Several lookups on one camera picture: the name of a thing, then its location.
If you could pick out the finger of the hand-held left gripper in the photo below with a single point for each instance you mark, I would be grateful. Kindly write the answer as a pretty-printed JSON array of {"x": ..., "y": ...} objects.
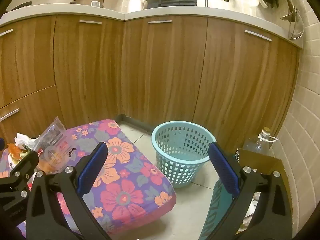
[
  {"x": 25, "y": 165},
  {"x": 1, "y": 145}
]

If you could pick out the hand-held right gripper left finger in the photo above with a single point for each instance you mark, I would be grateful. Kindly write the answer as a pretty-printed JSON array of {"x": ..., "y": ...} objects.
[{"x": 91, "y": 170}]

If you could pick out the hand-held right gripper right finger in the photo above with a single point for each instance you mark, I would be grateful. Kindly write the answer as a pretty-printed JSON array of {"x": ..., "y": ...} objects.
[{"x": 223, "y": 170}]

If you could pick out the orange peel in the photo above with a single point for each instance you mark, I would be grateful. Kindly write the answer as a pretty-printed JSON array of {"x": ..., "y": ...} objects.
[{"x": 13, "y": 151}]

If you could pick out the white tissue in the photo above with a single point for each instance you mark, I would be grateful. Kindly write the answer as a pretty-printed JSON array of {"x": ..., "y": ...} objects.
[{"x": 23, "y": 141}]

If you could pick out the clear printed plastic packet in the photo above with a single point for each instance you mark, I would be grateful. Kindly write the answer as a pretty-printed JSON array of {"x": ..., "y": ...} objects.
[{"x": 57, "y": 142}]

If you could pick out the light blue plastic basket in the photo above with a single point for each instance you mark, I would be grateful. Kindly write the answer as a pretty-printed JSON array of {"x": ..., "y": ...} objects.
[{"x": 182, "y": 161}]

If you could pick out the white printed wrapper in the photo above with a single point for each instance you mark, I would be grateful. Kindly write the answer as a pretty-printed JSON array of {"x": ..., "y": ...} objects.
[{"x": 12, "y": 162}]

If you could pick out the floral cloth covered stool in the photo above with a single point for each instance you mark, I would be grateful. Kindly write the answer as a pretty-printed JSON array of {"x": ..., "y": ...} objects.
[{"x": 130, "y": 180}]

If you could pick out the clear plastic bottle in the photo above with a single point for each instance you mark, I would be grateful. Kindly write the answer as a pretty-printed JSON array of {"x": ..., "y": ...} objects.
[{"x": 255, "y": 143}]

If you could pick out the brown cardboard box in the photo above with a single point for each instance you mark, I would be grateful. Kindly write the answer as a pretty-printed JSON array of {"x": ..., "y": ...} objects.
[{"x": 265, "y": 162}]

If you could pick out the teal printed carton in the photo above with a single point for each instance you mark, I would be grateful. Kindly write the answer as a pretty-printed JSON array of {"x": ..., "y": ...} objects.
[{"x": 215, "y": 212}]

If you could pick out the crumpled white wrappers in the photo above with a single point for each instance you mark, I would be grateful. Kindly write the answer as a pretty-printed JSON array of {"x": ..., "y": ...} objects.
[{"x": 250, "y": 212}]

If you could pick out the wooden cabinet drawer front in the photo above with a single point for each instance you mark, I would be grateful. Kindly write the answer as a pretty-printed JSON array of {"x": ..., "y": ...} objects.
[
  {"x": 37, "y": 110},
  {"x": 25, "y": 60}
]

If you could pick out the dark cabinet plinth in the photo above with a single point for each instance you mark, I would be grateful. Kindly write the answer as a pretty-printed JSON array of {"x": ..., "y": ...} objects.
[{"x": 135, "y": 122}]

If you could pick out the metal ladle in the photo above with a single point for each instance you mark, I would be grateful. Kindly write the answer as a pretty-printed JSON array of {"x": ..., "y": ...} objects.
[{"x": 287, "y": 17}]

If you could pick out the white electric kettle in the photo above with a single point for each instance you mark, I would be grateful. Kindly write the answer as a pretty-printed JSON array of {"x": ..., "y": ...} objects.
[{"x": 136, "y": 5}]

